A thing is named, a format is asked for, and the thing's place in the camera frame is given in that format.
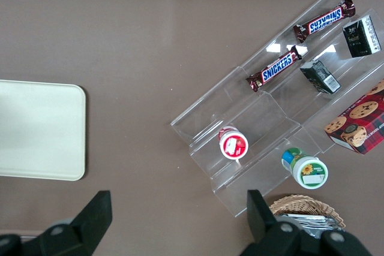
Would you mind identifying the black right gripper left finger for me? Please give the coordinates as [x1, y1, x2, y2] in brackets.
[17, 189, 113, 256]

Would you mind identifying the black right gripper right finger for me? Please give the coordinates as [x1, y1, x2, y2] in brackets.
[239, 189, 303, 256]

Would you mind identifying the light wicker basket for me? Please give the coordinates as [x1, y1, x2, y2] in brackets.
[268, 194, 347, 233]

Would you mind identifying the cream plastic tray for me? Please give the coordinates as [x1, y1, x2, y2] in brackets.
[0, 79, 87, 182]

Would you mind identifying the aluminium foil container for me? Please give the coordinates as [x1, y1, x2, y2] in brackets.
[275, 213, 343, 256]

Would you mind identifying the green lid yogurt cup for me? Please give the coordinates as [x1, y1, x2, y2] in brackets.
[280, 146, 329, 190]

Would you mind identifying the red lid yogurt cup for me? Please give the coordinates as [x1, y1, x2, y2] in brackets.
[218, 125, 250, 160]

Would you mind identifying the clear acrylic step shelf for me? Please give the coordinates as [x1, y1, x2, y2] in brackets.
[170, 0, 384, 219]

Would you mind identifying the red tartan cookie box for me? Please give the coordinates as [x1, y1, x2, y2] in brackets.
[324, 79, 384, 156]

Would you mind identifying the small dark drink carton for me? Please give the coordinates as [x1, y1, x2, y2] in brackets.
[342, 16, 382, 59]
[299, 59, 343, 95]

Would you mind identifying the Snickers chocolate bar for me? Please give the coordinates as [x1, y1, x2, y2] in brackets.
[245, 44, 308, 93]
[292, 0, 356, 44]

